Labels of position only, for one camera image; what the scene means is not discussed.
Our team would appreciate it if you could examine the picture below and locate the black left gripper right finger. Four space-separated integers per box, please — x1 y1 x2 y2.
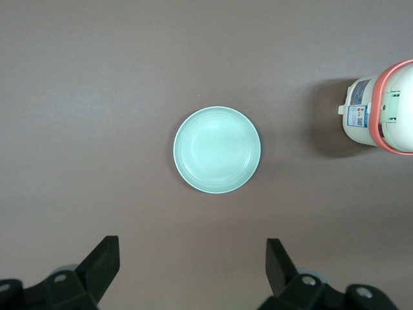
257 238 348 310

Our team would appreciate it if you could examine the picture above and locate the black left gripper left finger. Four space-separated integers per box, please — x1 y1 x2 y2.
19 235 121 310

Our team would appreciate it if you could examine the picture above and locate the cream rice cooker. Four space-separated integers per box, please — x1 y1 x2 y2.
337 59 413 156

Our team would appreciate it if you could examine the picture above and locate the pale green round plate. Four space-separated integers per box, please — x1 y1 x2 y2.
172 106 263 195

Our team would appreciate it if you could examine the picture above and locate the brown table cloth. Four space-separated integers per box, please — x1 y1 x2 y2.
0 0 413 310

